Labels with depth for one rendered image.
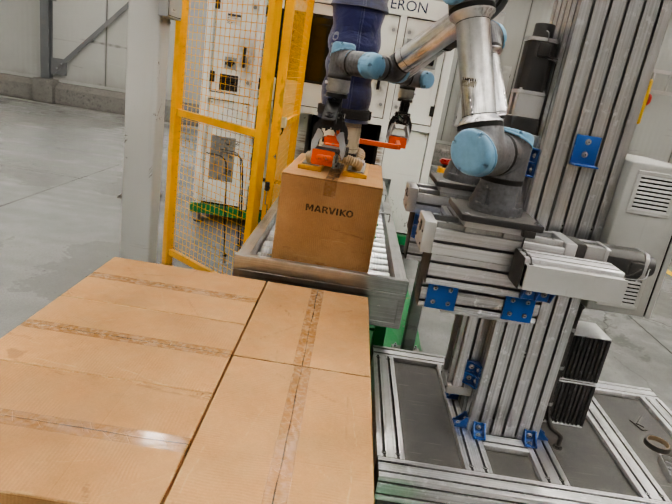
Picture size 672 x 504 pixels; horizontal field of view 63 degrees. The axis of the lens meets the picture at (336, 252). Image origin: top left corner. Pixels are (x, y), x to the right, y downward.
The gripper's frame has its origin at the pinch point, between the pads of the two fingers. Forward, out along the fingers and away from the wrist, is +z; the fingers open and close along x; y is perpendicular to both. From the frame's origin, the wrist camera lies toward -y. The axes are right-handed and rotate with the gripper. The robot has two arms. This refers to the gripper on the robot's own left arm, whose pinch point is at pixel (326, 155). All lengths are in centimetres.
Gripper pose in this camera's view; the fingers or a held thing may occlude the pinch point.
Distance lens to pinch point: 182.3
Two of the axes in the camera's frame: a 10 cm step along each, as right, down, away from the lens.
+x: -9.8, -1.7, 0.3
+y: 0.8, -3.0, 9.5
